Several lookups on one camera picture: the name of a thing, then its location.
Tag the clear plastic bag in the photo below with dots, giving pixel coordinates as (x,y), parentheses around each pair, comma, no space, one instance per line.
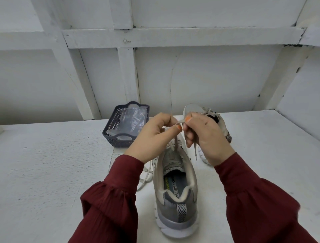
(131,120)

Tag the person's left forearm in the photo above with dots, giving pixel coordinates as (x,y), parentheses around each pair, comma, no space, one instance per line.
(110,205)

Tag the person's left hand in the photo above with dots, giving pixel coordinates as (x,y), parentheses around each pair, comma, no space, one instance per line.
(150,140)

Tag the grey shoelace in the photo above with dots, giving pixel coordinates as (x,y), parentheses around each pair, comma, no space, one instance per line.
(145,175)

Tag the person's right forearm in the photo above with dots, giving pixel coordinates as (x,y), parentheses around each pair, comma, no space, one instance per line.
(265,205)

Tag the grey mesh shoe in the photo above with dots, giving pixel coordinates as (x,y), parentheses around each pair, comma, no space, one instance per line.
(175,200)
(215,116)

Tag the dark plastic lattice basket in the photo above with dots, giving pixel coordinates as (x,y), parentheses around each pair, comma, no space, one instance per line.
(112,134)

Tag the person's right hand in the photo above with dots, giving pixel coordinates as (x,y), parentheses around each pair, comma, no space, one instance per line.
(210,140)

